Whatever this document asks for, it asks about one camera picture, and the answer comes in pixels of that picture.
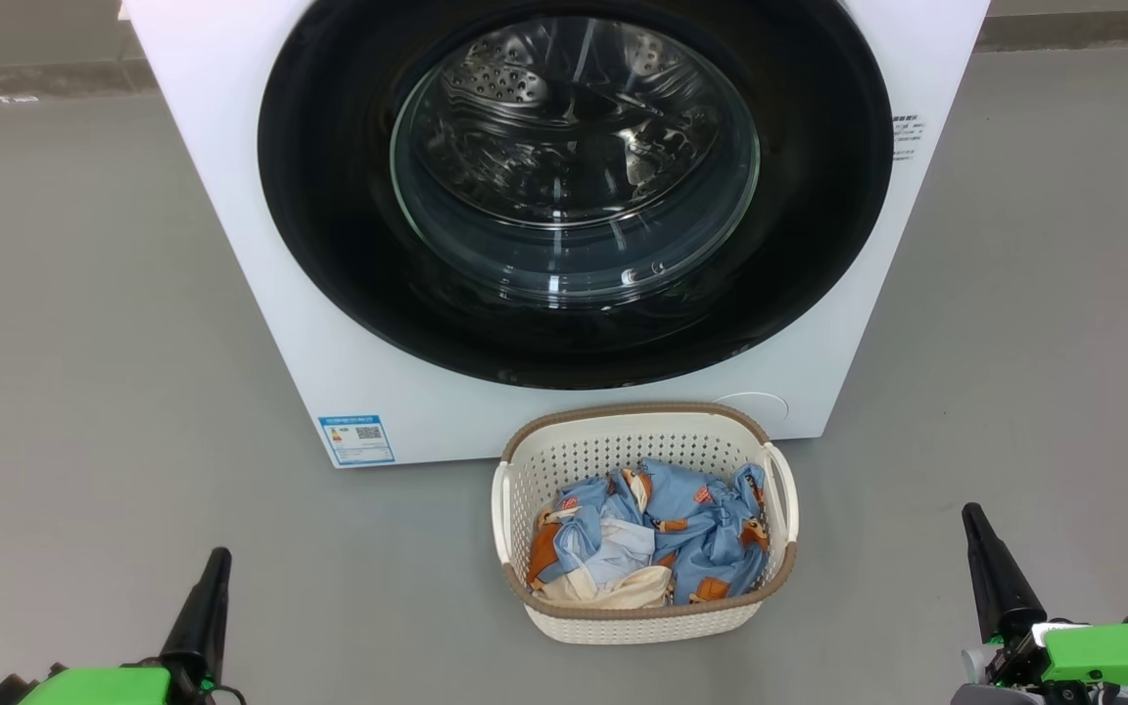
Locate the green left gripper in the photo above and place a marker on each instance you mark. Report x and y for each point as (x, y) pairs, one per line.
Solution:
(104, 687)

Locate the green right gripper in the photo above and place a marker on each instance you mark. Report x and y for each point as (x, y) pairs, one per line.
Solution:
(1103, 656)

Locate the blue printed garment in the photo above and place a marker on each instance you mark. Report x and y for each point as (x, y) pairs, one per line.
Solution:
(711, 534)

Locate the cream white garment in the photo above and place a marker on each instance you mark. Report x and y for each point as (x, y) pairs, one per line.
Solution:
(623, 587)

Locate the black round glass washer door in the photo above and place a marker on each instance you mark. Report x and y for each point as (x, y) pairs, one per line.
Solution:
(329, 245)

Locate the white front-load washing machine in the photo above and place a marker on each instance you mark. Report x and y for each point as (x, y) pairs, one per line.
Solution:
(231, 196)

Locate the stainless steel washing machine drum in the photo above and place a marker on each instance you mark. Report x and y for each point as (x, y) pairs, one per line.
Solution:
(564, 117)

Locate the blue energy label sticker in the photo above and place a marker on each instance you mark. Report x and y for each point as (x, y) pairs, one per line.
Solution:
(356, 441)

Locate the round filter cover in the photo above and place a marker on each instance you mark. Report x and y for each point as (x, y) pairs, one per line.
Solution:
(755, 411)

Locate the cream perforated laundry basket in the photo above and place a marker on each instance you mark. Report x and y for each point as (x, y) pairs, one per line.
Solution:
(642, 627)

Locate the printed text label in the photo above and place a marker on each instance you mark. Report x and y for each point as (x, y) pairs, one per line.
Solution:
(908, 137)

